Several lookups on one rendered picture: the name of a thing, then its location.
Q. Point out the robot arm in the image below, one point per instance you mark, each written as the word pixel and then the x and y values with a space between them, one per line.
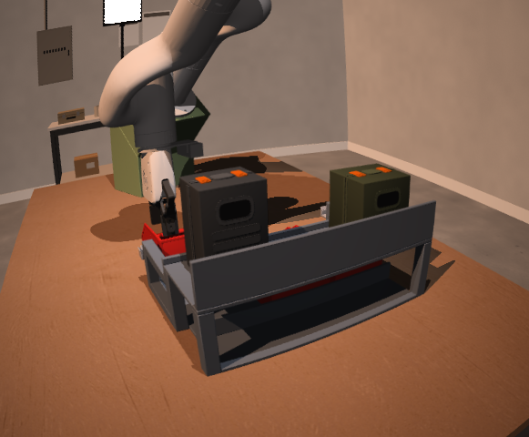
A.
pixel 186 42

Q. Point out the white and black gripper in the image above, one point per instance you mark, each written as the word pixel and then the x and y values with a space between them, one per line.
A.
pixel 158 172

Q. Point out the red bin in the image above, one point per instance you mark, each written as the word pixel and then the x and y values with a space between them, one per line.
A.
pixel 168 245
pixel 294 291
pixel 369 266

